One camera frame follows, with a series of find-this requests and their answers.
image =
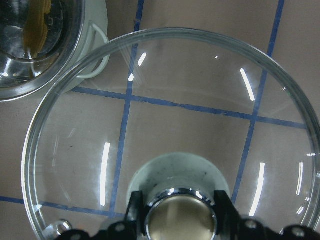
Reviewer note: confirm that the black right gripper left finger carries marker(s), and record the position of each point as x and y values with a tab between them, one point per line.
134	219

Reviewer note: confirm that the glass pot lid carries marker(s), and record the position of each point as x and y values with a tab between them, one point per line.
178	114

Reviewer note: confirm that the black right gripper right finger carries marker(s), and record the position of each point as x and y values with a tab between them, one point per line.
227	217

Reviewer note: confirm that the pale green cooking pot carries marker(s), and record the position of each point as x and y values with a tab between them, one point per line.
75	28

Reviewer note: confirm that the yellow corn cob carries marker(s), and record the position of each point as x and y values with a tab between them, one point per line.
35	30

